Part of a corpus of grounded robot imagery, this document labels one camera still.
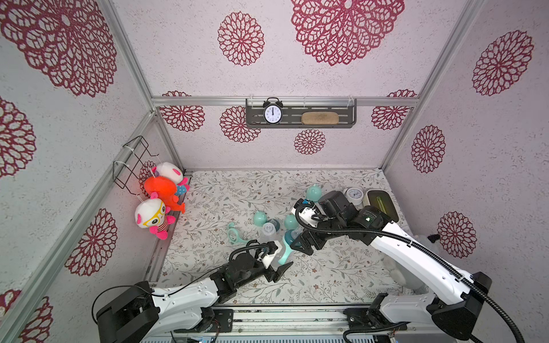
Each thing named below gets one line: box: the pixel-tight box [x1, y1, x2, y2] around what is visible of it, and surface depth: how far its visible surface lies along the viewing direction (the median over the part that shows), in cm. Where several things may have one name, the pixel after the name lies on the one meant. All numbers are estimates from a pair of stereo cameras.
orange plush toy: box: [144, 175, 186, 214], surface depth 90 cm
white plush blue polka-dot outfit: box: [151, 162, 191, 196], surface depth 97 cm
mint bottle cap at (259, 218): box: [253, 210, 269, 227], surface depth 100 cm
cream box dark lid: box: [363, 188, 400, 224], surface depth 102 cm
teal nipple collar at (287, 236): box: [284, 229, 295, 246], surface depth 69 cm
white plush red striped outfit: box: [134, 191, 177, 241], surface depth 82 cm
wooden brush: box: [300, 111, 340, 126], surface depth 92 cm
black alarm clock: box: [263, 97, 284, 126], surface depth 92 cm
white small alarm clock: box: [343, 187, 364, 206], surface depth 108 cm
